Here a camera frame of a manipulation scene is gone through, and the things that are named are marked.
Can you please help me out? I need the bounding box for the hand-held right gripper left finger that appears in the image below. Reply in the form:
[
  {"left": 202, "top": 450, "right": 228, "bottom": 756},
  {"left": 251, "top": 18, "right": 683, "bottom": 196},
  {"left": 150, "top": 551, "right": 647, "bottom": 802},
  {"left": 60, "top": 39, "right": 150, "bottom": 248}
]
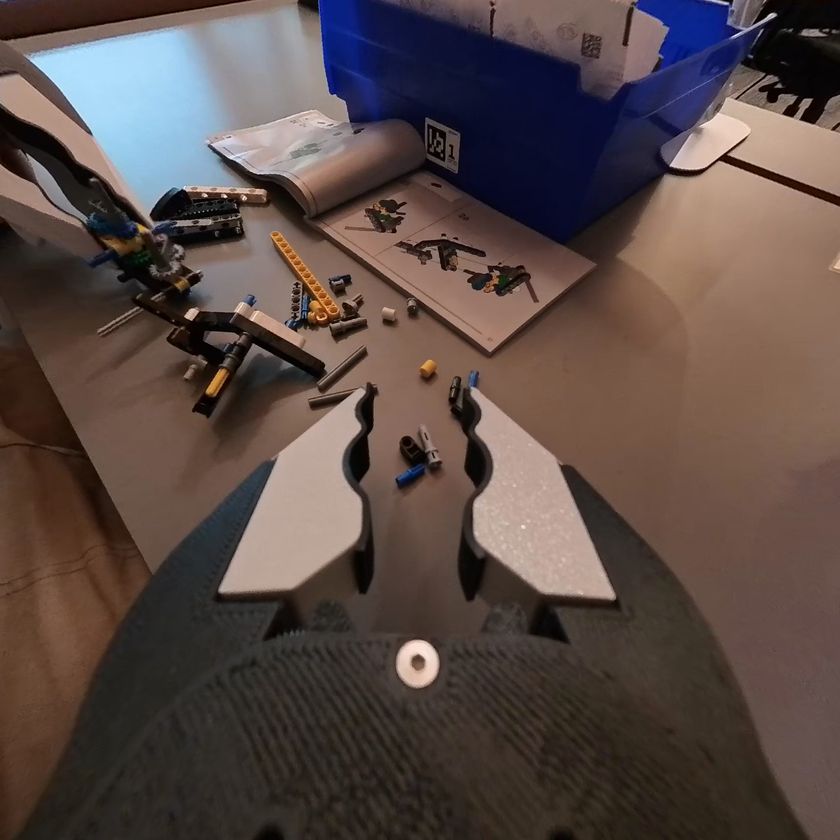
[{"left": 215, "top": 382, "right": 379, "bottom": 623}]

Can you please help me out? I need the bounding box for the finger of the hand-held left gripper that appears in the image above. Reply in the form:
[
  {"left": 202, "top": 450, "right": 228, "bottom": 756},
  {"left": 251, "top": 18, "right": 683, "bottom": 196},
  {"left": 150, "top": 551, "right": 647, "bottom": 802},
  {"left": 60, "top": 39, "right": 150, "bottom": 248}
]
[
  {"left": 0, "top": 157, "right": 99, "bottom": 249},
  {"left": 0, "top": 39, "right": 152, "bottom": 232}
]

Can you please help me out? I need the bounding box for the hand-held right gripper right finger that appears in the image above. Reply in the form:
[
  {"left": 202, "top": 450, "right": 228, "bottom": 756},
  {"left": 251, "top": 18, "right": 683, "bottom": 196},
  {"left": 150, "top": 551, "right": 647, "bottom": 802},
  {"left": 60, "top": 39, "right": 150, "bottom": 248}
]
[{"left": 461, "top": 386, "right": 619, "bottom": 626}]

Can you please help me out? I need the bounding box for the colourful lego gear assembly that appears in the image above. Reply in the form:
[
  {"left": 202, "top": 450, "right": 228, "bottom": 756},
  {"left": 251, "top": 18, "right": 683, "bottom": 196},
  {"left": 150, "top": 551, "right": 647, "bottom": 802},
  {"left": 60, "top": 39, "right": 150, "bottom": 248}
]
[{"left": 87, "top": 213, "right": 204, "bottom": 294}]

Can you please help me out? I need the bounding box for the white lego beam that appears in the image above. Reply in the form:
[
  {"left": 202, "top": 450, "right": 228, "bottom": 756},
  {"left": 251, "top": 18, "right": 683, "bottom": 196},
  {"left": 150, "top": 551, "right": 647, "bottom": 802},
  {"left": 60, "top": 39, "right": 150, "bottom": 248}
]
[{"left": 184, "top": 185, "right": 270, "bottom": 204}]

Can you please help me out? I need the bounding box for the lego instruction booklet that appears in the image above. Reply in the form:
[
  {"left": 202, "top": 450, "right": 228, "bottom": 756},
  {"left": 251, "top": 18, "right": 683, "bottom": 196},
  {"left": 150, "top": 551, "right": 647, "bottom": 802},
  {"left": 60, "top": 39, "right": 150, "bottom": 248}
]
[{"left": 206, "top": 112, "right": 598, "bottom": 357}]

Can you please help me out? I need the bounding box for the long yellow lego beam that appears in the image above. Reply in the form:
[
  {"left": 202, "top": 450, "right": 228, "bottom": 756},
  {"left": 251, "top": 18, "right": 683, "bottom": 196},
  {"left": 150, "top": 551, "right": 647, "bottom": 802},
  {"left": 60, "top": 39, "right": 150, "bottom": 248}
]
[{"left": 269, "top": 231, "right": 343, "bottom": 317}]

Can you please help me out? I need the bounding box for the blue plastic bin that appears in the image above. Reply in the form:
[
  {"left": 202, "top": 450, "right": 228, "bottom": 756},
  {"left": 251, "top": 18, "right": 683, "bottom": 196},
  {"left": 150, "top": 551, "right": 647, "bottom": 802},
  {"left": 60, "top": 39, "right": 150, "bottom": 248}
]
[{"left": 318, "top": 0, "right": 778, "bottom": 245}]

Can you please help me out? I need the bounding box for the white monitor stand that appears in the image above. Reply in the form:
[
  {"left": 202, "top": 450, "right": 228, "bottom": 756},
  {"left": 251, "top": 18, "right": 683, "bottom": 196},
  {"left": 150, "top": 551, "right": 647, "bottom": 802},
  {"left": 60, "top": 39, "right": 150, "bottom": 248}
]
[{"left": 659, "top": 110, "right": 752, "bottom": 174}]

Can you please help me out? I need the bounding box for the white cardboard box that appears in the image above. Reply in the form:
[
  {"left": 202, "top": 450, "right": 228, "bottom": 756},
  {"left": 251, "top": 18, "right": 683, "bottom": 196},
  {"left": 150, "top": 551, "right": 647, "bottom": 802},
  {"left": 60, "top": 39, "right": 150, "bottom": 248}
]
[{"left": 489, "top": 0, "right": 672, "bottom": 101}]

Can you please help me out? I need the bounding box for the dark office chair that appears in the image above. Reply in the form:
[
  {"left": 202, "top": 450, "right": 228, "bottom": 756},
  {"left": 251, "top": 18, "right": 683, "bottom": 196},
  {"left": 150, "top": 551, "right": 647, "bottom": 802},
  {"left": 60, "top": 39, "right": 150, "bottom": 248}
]
[{"left": 748, "top": 10, "right": 840, "bottom": 129}]

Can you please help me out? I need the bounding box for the black lego frame assembly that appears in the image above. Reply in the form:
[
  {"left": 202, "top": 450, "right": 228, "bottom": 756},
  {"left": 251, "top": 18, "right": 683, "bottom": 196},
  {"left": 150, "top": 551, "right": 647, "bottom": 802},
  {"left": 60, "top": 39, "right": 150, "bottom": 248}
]
[{"left": 165, "top": 294, "right": 327, "bottom": 419}]

